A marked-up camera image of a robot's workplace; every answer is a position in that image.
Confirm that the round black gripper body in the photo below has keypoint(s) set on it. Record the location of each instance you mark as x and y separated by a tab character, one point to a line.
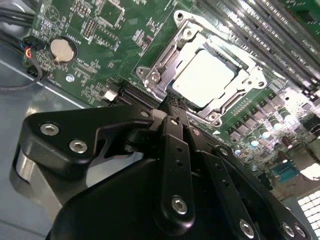
112	212

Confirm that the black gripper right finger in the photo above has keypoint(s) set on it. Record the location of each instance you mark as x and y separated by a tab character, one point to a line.
222	175

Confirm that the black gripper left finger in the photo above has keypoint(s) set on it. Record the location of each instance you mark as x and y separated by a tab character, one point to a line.
40	150

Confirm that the silver topped CPU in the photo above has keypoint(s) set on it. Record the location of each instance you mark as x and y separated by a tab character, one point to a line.
202	77

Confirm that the metal socket cover frame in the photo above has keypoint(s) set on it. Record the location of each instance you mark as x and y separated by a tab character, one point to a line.
190	43

